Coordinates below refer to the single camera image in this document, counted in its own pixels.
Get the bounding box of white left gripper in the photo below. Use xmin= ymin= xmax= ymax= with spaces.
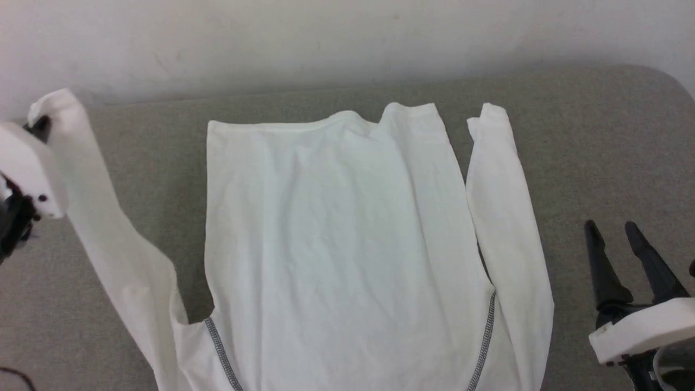
xmin=0 ymin=116 xmax=70 ymax=220

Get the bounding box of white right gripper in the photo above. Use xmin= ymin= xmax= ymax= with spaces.
xmin=584 ymin=219 xmax=695 ymax=391

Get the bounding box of white long-sleeve shirt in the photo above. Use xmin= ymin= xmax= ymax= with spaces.
xmin=26 ymin=89 xmax=555 ymax=391

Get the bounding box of black cable with teal plug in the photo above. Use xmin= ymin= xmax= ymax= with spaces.
xmin=0 ymin=367 xmax=37 ymax=391

